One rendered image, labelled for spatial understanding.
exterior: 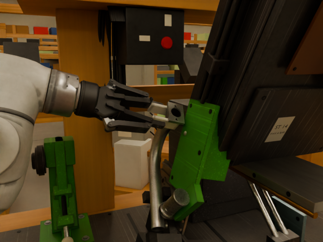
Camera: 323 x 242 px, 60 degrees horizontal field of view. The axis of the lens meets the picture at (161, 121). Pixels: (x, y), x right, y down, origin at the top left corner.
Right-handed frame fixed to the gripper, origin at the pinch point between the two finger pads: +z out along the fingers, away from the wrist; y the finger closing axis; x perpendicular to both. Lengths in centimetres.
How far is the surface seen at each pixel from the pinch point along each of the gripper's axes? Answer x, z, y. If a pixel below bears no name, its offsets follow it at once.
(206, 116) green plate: -9.6, 4.8, -5.3
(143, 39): -2.3, -5.1, 22.5
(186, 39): 392, 323, 617
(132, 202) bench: 42.6, 8.2, -6.5
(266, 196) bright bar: -3.3, 22.4, -18.7
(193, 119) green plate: -5.1, 4.8, -3.1
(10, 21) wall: 641, -162, 756
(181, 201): 0.6, 2.6, -20.2
